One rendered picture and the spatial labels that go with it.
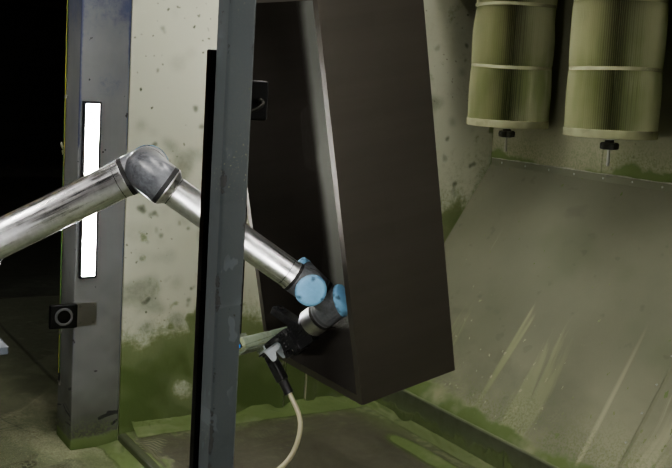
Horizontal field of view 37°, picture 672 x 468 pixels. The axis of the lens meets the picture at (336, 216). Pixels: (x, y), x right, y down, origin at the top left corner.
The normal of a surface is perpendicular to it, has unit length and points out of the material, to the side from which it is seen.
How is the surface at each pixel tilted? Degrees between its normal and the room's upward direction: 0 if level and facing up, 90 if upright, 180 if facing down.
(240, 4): 90
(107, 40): 90
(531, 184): 57
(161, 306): 90
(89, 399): 90
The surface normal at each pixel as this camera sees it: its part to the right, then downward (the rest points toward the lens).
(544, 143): -0.85, 0.02
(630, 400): -0.69, -0.52
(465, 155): 0.52, 0.14
